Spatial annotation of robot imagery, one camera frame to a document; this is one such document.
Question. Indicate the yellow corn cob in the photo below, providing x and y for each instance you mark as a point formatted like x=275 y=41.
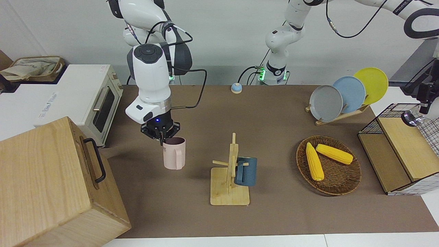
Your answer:
x=334 y=154
x=315 y=163

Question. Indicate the cream toaster oven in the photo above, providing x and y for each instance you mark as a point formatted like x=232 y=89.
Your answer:
x=79 y=92

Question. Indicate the brown tray with cloth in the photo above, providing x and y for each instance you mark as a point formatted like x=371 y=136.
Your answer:
x=60 y=70

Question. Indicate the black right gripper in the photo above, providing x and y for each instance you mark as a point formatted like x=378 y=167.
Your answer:
x=160 y=121

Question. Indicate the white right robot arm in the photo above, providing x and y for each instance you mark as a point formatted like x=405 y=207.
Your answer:
x=151 y=79

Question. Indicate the blue desk bell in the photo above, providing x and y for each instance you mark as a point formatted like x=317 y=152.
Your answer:
x=236 y=88

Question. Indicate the dark teal mug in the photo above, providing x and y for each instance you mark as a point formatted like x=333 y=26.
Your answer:
x=248 y=173

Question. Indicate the grey plate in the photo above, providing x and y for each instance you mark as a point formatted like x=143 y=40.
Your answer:
x=325 y=103

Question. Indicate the light blue plate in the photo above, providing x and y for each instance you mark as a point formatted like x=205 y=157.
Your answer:
x=351 y=92

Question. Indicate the pink mug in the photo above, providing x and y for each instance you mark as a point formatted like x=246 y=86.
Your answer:
x=171 y=156

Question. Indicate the brown table mat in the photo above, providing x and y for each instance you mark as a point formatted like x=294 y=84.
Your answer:
x=274 y=212

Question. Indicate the wooden plate rack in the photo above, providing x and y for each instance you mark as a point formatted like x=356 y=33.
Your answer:
x=337 y=118

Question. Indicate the wooden mug tree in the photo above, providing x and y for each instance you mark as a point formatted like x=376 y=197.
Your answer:
x=229 y=192

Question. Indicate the yellow plate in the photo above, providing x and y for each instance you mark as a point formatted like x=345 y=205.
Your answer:
x=374 y=84

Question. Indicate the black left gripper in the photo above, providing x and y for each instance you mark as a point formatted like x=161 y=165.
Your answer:
x=434 y=77

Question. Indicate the round wicker basket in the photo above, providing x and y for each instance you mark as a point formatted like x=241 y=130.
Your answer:
x=337 y=178

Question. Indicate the crumpled beige bag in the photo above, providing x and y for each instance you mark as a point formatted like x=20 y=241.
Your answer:
x=31 y=67

